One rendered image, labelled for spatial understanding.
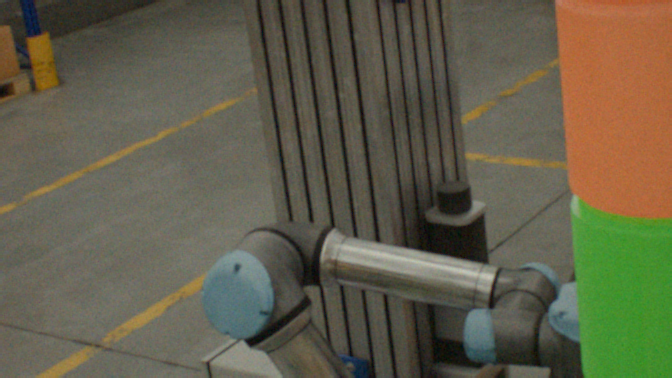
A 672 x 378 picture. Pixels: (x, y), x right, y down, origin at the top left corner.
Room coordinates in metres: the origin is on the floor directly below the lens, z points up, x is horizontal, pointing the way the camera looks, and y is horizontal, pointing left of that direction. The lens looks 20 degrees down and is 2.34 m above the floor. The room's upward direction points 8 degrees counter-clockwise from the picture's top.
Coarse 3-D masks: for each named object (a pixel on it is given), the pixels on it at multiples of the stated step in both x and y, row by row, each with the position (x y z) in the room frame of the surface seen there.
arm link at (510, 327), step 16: (496, 304) 1.71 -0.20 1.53; (512, 304) 1.68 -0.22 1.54; (528, 304) 1.68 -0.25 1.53; (480, 320) 1.65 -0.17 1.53; (496, 320) 1.64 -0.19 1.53; (512, 320) 1.63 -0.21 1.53; (528, 320) 1.63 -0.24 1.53; (464, 336) 1.65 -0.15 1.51; (480, 336) 1.63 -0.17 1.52; (496, 336) 1.63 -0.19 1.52; (512, 336) 1.62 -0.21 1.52; (528, 336) 1.61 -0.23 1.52; (480, 352) 1.63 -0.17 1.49; (496, 352) 1.62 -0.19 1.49; (512, 352) 1.61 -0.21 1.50; (528, 352) 1.60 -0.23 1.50
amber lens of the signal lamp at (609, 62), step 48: (576, 0) 0.31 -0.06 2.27; (624, 0) 0.30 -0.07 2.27; (576, 48) 0.31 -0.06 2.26; (624, 48) 0.30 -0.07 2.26; (576, 96) 0.31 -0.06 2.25; (624, 96) 0.30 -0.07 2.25; (576, 144) 0.31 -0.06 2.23; (624, 144) 0.30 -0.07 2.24; (576, 192) 0.31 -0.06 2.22; (624, 192) 0.30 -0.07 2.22
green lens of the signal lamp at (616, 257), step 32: (576, 224) 0.32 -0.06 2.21; (608, 224) 0.30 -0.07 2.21; (640, 224) 0.30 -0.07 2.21; (576, 256) 0.32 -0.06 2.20; (608, 256) 0.30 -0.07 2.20; (640, 256) 0.30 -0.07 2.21; (608, 288) 0.30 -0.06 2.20; (640, 288) 0.30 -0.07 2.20; (608, 320) 0.30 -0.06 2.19; (640, 320) 0.30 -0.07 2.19; (608, 352) 0.30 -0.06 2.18; (640, 352) 0.30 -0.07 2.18
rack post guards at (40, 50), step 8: (32, 40) 9.61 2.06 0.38; (40, 40) 9.64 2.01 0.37; (48, 40) 9.70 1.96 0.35; (32, 48) 9.61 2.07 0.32; (40, 48) 9.63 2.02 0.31; (48, 48) 9.69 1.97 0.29; (32, 56) 9.63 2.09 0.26; (40, 56) 9.62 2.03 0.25; (48, 56) 9.67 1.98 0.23; (32, 64) 9.63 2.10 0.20; (40, 64) 9.61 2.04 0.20; (48, 64) 9.66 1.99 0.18; (40, 72) 9.61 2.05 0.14; (48, 72) 9.65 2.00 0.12; (40, 80) 9.61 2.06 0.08; (48, 80) 9.64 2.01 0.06; (56, 80) 9.70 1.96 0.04; (40, 88) 9.61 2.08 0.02; (48, 88) 9.63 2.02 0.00
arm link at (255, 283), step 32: (224, 256) 1.80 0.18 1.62; (256, 256) 1.79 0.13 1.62; (288, 256) 1.82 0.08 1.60; (224, 288) 1.76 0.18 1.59; (256, 288) 1.73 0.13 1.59; (288, 288) 1.77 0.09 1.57; (224, 320) 1.75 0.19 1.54; (256, 320) 1.73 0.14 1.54; (288, 320) 1.74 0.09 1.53; (288, 352) 1.74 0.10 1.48; (320, 352) 1.75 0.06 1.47
